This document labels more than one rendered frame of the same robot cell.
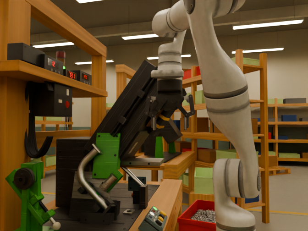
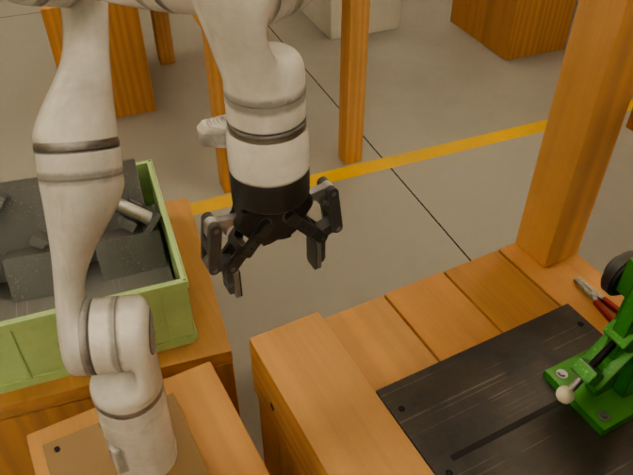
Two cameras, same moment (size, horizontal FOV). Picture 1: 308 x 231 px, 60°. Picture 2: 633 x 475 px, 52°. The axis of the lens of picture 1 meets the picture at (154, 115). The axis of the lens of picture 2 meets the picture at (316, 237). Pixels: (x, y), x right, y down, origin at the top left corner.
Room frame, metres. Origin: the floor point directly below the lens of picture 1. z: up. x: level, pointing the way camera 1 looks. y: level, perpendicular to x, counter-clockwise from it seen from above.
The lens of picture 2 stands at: (1.22, -0.32, 1.78)
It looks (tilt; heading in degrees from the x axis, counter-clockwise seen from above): 41 degrees down; 142
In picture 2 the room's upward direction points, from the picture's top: straight up
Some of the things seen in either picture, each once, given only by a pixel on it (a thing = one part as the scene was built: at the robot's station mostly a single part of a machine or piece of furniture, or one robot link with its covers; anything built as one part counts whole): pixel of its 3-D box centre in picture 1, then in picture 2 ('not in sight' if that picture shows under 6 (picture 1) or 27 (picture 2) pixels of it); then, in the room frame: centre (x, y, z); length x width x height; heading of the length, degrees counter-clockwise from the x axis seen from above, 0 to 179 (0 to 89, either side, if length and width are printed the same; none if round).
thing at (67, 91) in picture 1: (52, 101); not in sight; (1.28, 0.49, 1.42); 0.17 x 0.12 x 0.15; 170
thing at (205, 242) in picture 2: (191, 104); (211, 243); (0.79, -0.11, 1.37); 0.03 x 0.02 x 0.06; 170
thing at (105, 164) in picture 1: (108, 154); not in sight; (1.26, 0.21, 1.17); 0.13 x 0.12 x 0.20; 170
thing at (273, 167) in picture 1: (262, 164); not in sight; (7.42, -3.00, 0.22); 1.20 x 0.80 x 0.44; 114
